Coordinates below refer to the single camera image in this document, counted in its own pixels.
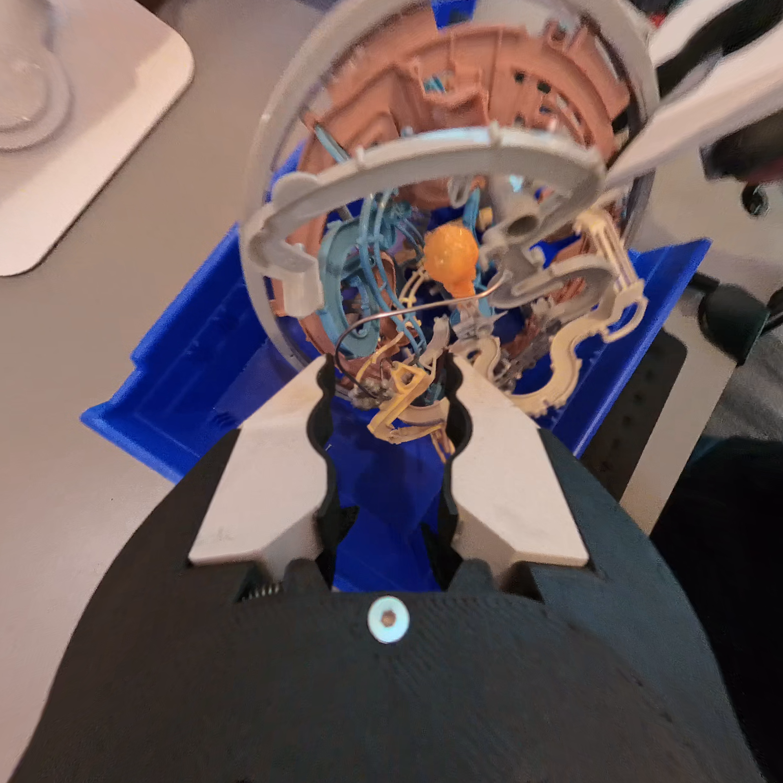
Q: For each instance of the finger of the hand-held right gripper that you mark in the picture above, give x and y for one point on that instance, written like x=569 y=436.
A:
x=722 y=104
x=691 y=36

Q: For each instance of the white book stand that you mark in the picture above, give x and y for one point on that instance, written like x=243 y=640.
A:
x=92 y=122

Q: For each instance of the grey plastic track piece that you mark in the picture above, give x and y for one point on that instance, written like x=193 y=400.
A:
x=440 y=150

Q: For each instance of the black perforated pad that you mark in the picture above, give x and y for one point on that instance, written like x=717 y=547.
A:
x=642 y=416

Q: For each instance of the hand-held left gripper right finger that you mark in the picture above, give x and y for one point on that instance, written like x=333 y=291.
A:
x=520 y=495

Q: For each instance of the black desk grommet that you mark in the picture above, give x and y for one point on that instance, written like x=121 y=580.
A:
x=755 y=199

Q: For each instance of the marble maze ball toy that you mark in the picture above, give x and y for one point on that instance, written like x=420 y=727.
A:
x=428 y=79

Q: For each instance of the person's black sweater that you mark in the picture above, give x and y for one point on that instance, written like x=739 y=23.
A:
x=728 y=581

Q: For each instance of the small blue plastic bin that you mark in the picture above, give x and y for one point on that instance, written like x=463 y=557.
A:
x=202 y=379

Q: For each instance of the black stand base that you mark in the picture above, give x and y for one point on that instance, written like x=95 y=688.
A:
x=731 y=315

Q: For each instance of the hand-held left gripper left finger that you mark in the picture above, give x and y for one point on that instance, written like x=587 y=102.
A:
x=263 y=489

